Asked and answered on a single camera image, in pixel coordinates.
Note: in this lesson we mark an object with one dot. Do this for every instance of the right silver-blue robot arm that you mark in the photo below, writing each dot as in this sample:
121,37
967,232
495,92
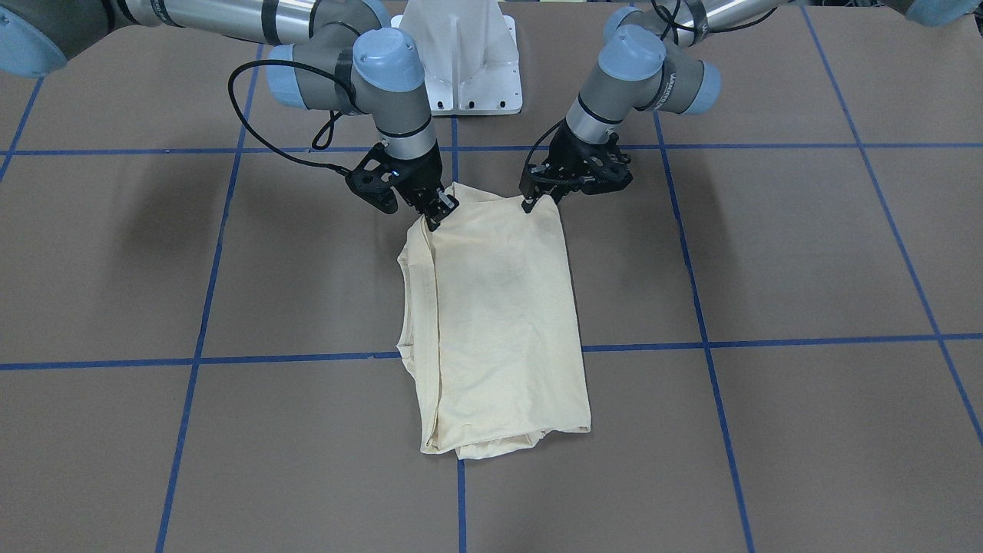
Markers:
340,56

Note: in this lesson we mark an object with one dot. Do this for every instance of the cream long-sleeve printed shirt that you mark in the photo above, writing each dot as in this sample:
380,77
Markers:
490,329

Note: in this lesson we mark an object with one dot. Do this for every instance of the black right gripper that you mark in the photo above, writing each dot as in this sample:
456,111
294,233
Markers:
420,175

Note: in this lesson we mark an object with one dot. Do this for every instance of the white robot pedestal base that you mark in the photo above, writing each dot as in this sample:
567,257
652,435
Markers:
470,54

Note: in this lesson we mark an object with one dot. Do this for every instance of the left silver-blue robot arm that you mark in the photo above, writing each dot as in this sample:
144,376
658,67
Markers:
907,76

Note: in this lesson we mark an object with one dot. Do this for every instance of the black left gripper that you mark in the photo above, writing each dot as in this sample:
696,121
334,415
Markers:
573,150

